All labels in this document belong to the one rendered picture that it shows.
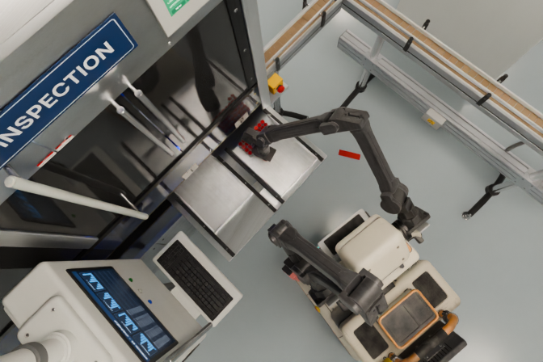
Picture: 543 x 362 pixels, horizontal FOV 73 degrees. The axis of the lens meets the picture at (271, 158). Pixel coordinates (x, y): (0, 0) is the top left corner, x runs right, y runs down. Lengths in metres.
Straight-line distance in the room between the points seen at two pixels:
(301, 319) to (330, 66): 1.88
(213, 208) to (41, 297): 0.83
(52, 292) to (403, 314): 1.36
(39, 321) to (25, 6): 0.83
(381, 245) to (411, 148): 1.68
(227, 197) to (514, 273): 2.04
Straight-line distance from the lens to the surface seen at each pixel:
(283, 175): 1.81
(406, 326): 1.84
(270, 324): 2.70
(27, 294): 1.35
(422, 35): 2.16
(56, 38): 0.84
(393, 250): 1.33
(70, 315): 1.25
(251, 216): 1.79
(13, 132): 0.93
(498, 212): 3.04
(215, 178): 1.85
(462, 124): 2.46
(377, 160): 1.35
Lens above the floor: 2.65
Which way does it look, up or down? 75 degrees down
